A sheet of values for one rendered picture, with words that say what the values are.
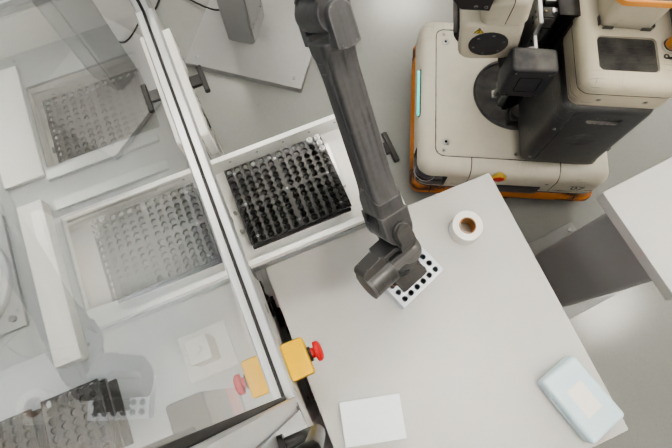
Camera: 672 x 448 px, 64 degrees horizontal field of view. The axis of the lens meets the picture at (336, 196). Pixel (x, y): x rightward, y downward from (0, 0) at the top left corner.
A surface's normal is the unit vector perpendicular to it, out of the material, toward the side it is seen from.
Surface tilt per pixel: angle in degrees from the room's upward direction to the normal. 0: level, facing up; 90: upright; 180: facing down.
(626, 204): 0
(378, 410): 0
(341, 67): 52
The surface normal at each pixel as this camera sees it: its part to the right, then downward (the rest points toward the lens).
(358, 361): 0.00, -0.32
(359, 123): 0.46, 0.29
